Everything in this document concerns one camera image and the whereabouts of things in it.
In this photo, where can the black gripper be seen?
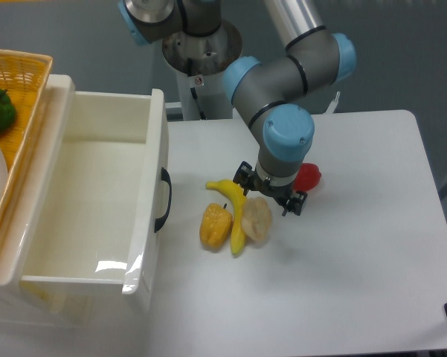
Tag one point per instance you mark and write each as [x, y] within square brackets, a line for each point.
[278, 188]

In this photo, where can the beige round bread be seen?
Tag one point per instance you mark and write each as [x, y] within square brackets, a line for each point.
[256, 219]

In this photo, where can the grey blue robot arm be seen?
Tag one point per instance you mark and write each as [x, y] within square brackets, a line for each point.
[264, 95]

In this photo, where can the red bell pepper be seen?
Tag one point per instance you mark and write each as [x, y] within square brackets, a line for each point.
[308, 177]

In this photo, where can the yellow banana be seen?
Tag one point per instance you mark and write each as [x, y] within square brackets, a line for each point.
[235, 194]

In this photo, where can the yellow bell pepper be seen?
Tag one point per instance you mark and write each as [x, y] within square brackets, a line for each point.
[215, 226]

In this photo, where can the white open drawer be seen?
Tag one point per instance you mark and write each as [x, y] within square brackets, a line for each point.
[95, 232]

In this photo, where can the white drawer cabinet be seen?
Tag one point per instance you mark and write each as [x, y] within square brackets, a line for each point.
[40, 322]

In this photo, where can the yellow woven basket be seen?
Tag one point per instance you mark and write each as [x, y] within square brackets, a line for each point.
[24, 76]

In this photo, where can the black drawer handle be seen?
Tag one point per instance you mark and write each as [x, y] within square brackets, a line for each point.
[166, 200]

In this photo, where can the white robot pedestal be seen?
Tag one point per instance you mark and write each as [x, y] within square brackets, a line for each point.
[199, 64]

